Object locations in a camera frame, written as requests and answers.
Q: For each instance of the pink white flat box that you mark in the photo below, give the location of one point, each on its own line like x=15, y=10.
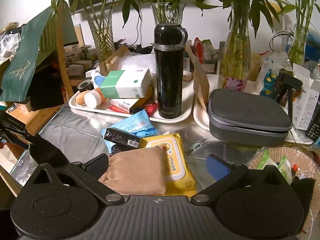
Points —
x=128, y=105

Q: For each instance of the green paper bag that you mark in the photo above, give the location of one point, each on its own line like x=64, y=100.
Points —
x=32, y=57

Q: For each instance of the yellow wet wipes pack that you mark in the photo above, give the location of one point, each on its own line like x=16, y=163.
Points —
x=179, y=179

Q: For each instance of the brown paper bag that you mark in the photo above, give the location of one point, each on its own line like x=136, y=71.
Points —
x=201, y=84

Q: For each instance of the grey zip case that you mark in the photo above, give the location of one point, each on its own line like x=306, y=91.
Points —
x=246, y=118

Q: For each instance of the glass vase far right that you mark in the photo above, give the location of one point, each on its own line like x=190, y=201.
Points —
x=296, y=52

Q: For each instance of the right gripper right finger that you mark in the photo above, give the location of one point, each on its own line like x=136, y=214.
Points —
x=226, y=176

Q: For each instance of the white carton box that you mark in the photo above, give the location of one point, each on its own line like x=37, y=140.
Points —
x=305, y=103

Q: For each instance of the white tray right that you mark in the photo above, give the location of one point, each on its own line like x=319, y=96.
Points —
x=201, y=117

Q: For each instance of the silver insulated mat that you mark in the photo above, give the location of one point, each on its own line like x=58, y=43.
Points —
x=79, y=136

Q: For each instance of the glass vase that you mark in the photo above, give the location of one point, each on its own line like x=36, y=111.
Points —
x=166, y=12
x=236, y=58
x=100, y=23
x=296, y=52

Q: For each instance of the green white tissue box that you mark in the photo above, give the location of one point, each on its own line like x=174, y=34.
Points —
x=123, y=84

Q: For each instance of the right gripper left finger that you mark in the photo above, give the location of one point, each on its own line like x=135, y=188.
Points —
x=86, y=176

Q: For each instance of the wooden chair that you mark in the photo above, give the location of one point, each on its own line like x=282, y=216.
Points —
x=60, y=55

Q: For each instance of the small black box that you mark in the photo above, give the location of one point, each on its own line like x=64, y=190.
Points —
x=123, y=138

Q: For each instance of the glass vase left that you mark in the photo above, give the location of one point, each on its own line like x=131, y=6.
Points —
x=100, y=23

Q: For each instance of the black tape roll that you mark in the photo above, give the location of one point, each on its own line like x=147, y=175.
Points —
x=85, y=85

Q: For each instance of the white cap jar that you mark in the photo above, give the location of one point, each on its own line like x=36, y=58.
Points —
x=94, y=98

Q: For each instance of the glass vase middle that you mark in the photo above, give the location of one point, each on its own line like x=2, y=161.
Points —
x=166, y=12

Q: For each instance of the blue wet wipes pack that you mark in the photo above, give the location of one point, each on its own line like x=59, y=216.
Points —
x=138, y=124

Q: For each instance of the black mini tripod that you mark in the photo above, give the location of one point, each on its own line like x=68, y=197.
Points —
x=286, y=83

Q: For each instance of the black thermos bottle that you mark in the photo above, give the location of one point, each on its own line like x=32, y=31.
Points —
x=169, y=42

